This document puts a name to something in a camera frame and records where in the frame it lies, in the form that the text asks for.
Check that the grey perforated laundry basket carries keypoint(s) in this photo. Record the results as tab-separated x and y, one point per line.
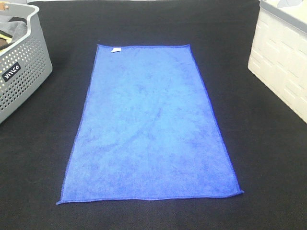
25	64

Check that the yellow cloth in basket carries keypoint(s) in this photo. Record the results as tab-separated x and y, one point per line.
8	38

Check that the blue microfibre towel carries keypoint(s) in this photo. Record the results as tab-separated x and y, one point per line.
147	131

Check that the brown cloth in basket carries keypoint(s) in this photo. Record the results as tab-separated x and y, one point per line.
3	44

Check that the grey folded cloth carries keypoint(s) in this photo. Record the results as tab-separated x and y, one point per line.
14	30

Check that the cream plastic storage box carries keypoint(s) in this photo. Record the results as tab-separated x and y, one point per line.
278	54

